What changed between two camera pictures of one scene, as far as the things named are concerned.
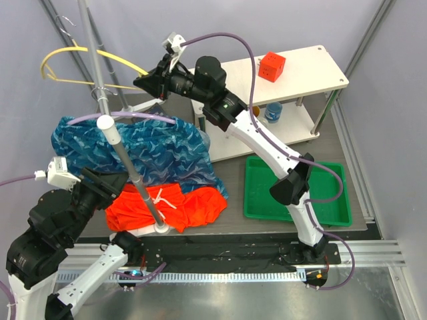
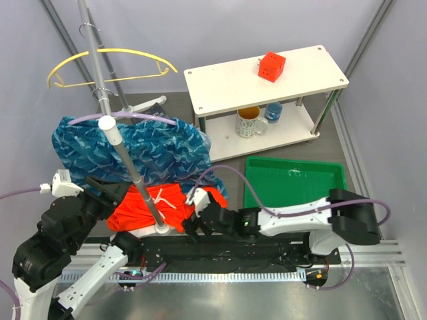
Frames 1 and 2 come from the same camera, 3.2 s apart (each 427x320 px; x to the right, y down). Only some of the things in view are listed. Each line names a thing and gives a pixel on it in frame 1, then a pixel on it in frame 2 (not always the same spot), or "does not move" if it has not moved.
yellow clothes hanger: [46, 70] -> [85, 53]
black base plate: [234, 253] does not move
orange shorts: [180, 207] does not move
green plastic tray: [259, 176] does not move
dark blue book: [156, 109] does not move
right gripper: [157, 81] -> [191, 225]
